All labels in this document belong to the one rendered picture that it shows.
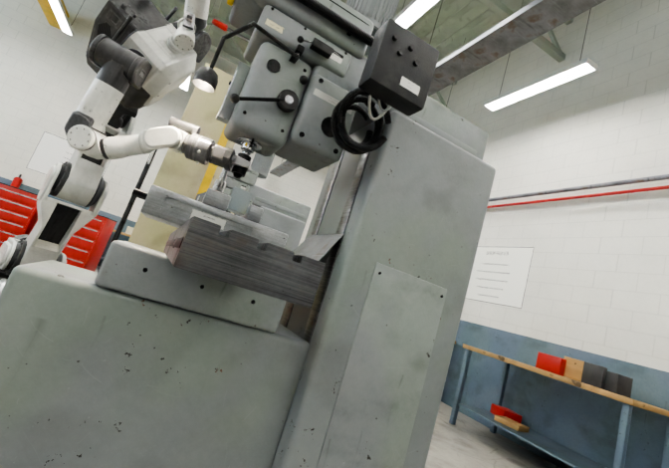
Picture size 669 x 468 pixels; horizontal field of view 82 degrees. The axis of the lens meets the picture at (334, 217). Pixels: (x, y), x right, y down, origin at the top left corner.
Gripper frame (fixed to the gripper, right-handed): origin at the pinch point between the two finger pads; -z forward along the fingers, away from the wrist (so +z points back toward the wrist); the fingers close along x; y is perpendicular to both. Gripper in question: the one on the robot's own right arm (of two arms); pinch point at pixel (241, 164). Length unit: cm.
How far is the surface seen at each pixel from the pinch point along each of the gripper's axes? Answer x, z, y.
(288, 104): -11.2, -8.2, -21.3
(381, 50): -30, -29, -39
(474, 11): 413, -203, -498
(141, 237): 159, 69, 34
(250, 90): -11.3, 4.3, -20.9
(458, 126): 8, -73, -48
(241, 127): -9.7, 2.8, -8.6
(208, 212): -31.6, -1.6, 22.4
